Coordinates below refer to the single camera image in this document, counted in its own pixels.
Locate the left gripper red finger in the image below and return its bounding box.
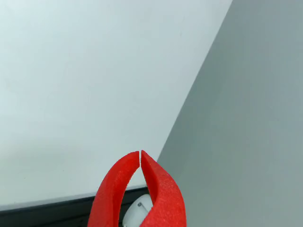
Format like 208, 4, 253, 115
139, 149, 187, 227
87, 150, 140, 227

